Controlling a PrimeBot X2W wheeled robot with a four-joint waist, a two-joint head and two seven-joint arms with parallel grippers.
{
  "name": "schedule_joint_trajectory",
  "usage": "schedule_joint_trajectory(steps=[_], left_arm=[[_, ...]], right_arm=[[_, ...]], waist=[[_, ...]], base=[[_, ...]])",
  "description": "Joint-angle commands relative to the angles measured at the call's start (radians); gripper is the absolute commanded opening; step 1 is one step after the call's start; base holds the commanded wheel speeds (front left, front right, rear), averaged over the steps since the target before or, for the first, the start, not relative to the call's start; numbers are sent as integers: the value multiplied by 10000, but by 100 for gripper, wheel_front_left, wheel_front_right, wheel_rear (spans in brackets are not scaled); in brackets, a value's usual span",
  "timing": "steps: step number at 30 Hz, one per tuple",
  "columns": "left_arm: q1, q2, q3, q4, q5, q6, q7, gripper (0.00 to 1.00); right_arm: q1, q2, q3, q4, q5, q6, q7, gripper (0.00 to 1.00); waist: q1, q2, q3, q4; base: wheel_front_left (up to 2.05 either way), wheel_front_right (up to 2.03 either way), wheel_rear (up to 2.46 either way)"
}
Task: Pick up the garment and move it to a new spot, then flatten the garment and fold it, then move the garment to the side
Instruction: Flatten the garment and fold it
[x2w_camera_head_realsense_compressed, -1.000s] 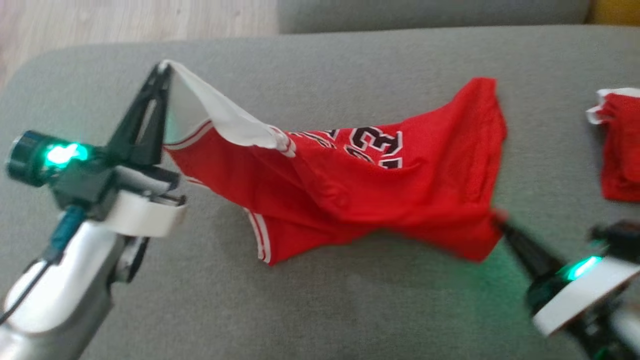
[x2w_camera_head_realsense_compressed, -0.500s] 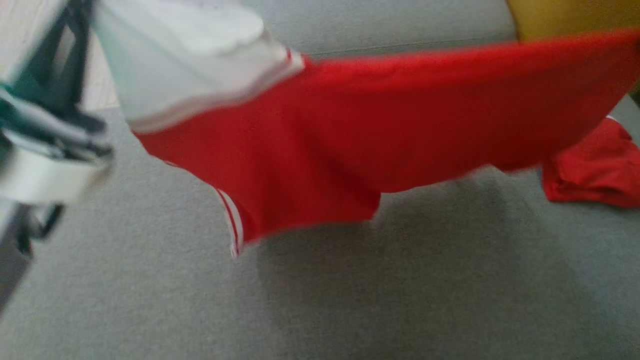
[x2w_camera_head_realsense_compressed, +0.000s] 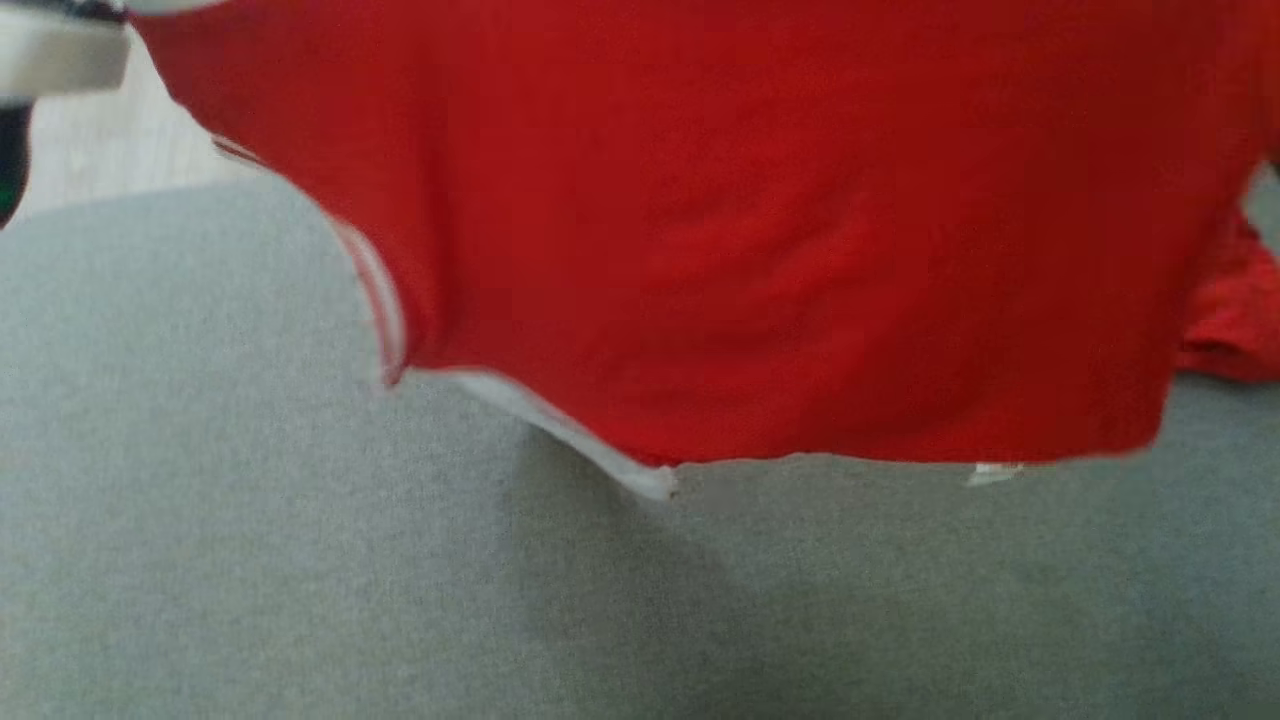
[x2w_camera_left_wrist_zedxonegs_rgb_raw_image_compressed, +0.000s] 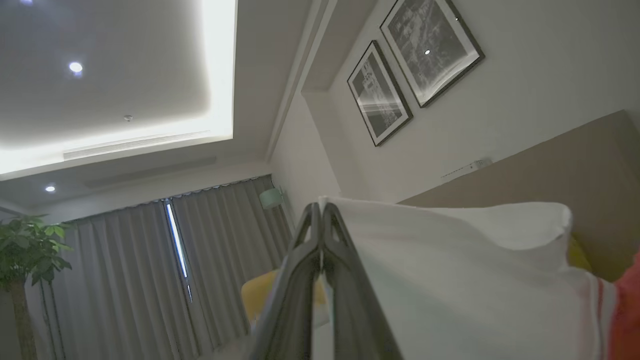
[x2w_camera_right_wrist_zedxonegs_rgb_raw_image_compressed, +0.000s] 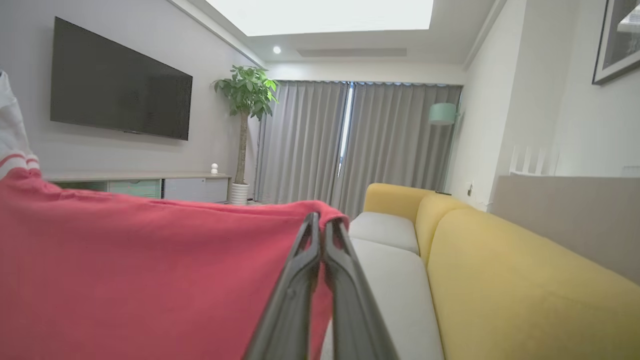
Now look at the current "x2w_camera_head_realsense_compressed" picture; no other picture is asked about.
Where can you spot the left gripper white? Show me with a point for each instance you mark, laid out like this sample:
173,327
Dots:
60,55

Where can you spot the large grey sofa seat cushion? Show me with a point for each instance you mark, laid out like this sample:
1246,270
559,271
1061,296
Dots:
400,600

